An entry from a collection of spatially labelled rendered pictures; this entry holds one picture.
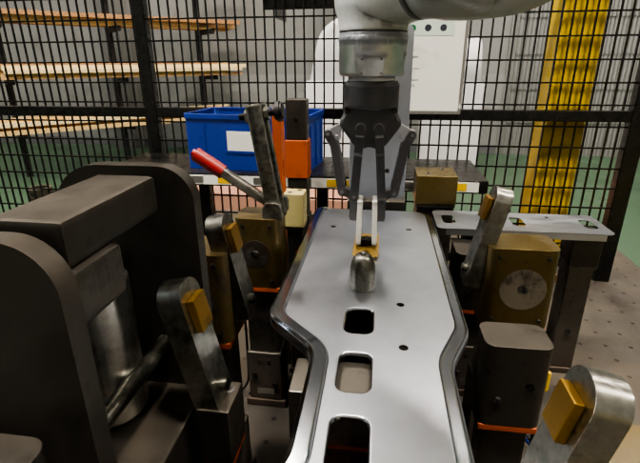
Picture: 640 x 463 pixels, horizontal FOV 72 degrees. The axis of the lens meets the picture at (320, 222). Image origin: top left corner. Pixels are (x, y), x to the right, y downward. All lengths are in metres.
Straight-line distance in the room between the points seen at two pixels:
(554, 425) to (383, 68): 0.43
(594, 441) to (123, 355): 0.34
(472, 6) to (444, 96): 0.71
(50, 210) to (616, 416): 0.34
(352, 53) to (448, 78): 0.62
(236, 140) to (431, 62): 0.51
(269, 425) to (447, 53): 0.91
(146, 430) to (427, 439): 0.24
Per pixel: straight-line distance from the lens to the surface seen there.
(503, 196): 0.60
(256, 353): 0.78
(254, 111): 0.64
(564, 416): 0.31
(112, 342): 0.41
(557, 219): 0.91
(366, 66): 0.59
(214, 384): 0.41
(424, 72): 1.18
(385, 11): 0.57
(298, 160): 0.95
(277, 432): 0.80
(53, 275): 0.26
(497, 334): 0.53
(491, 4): 0.49
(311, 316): 0.51
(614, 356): 1.12
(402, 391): 0.42
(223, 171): 0.68
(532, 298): 0.65
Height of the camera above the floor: 1.27
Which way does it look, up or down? 20 degrees down
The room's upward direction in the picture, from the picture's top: straight up
